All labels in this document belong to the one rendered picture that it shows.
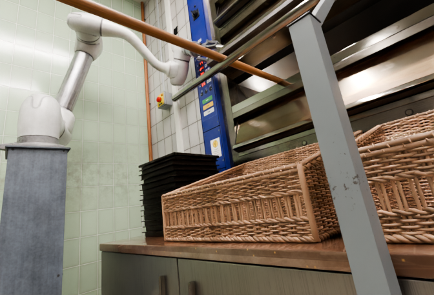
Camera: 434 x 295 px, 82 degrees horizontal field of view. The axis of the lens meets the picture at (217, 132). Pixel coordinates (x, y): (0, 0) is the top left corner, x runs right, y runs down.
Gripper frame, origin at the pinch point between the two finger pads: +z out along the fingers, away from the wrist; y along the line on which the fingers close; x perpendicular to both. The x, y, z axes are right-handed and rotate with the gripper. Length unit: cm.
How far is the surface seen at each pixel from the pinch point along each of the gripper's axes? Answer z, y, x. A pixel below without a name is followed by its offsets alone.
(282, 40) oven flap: 32.4, -12.0, -2.6
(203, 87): -12.6, 17.3, -12.6
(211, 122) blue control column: 2.9, 34.8, -16.4
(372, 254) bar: 98, 50, 48
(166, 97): -50, 30, -18
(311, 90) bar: 83, 32, 52
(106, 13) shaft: 30, 29, 66
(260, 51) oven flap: 22.7, -5.7, -3.5
